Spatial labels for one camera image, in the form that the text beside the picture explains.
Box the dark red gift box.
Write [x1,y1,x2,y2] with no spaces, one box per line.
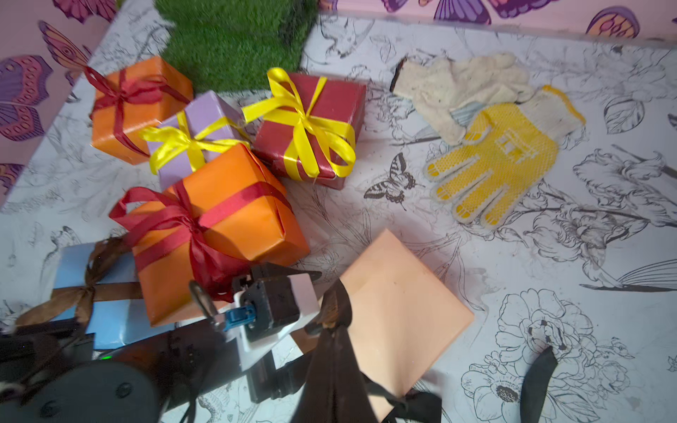
[248,72,368,190]

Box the beige knit work glove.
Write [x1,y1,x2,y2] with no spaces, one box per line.
[391,53,535,146]

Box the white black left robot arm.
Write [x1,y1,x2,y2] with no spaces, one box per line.
[1,264,319,422]

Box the brown ribbon on blue box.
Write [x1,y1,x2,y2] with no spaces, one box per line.
[16,237,143,329]

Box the peach gift box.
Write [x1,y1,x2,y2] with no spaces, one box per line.
[290,228,475,423]

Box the green artificial grass mat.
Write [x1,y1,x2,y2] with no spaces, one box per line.
[154,0,318,93]

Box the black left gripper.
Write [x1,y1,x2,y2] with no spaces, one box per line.
[100,263,322,412]

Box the black printed ribbon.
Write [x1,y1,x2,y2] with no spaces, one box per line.
[362,374,442,423]

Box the lilac gift box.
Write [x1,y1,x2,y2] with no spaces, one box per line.
[139,91,250,190]

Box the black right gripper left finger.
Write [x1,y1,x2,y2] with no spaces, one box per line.
[291,280,377,423]

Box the yellow ribbon on red box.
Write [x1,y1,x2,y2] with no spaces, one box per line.
[242,67,358,182]

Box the small orange gift box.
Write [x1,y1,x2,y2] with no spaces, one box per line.
[89,55,195,166]

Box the light blue gift box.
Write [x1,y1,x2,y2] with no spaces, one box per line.
[54,243,176,350]

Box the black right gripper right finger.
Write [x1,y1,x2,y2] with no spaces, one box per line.
[520,347,558,423]

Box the large orange gift box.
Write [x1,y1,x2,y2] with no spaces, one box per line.
[132,146,310,326]

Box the yellow dotted work glove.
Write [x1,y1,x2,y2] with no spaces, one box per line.
[424,86,586,229]

